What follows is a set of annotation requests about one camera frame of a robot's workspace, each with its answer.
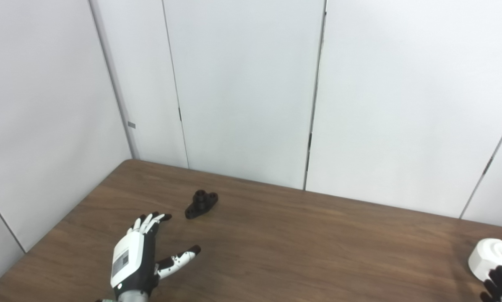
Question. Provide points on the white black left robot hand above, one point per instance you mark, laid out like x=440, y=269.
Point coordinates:
x=129, y=260

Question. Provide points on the round white piece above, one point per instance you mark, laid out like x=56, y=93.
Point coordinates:
x=490, y=256

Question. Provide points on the black flanged holder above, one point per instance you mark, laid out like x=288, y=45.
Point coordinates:
x=199, y=205

